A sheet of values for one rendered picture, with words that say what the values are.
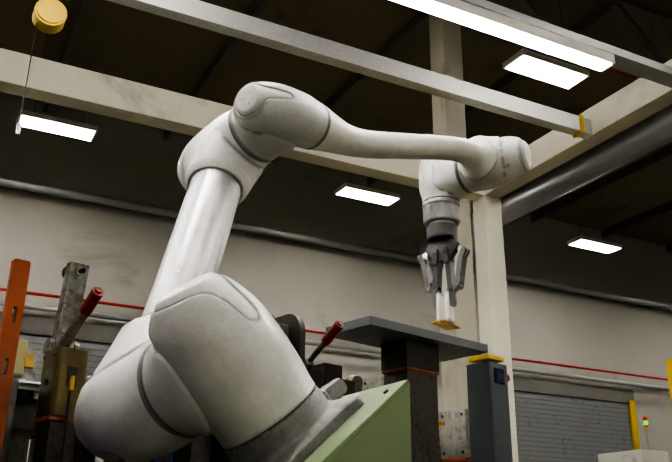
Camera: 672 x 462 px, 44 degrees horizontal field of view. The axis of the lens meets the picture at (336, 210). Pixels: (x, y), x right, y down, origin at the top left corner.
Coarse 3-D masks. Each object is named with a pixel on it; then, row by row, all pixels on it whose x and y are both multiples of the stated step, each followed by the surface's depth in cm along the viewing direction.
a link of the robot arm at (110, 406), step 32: (224, 128) 163; (192, 160) 162; (224, 160) 160; (256, 160) 164; (192, 192) 156; (224, 192) 156; (192, 224) 148; (224, 224) 152; (192, 256) 142; (160, 288) 137; (128, 352) 122; (96, 384) 123; (128, 384) 117; (96, 416) 120; (128, 416) 116; (96, 448) 122; (128, 448) 119; (160, 448) 119
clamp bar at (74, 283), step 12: (72, 264) 151; (84, 264) 152; (72, 276) 150; (84, 276) 152; (72, 288) 150; (84, 288) 152; (60, 300) 150; (72, 300) 150; (60, 312) 148; (72, 312) 150; (60, 324) 148
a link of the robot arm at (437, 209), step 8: (432, 200) 198; (440, 200) 197; (448, 200) 197; (456, 200) 198; (424, 208) 200; (432, 208) 197; (440, 208) 196; (448, 208) 196; (456, 208) 198; (424, 216) 199; (432, 216) 196; (440, 216) 196; (448, 216) 196; (456, 216) 197; (424, 224) 200; (456, 224) 199
